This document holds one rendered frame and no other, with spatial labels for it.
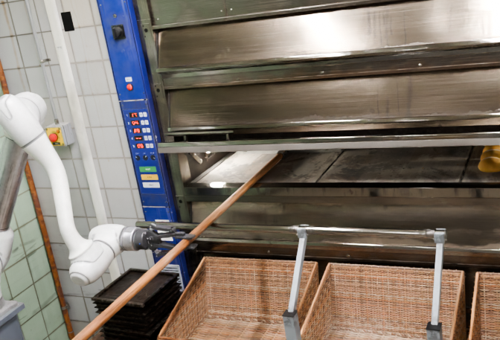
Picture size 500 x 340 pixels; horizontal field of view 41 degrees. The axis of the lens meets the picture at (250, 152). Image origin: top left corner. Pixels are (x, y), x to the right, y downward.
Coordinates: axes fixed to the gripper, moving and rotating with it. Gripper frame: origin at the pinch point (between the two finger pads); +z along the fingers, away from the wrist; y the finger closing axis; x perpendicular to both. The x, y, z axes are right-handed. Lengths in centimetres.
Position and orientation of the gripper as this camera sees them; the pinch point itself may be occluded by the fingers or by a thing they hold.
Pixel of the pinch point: (186, 241)
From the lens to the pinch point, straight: 242.4
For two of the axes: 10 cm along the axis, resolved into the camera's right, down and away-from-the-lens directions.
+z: 9.0, -0.2, -4.3
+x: -4.0, 3.2, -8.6
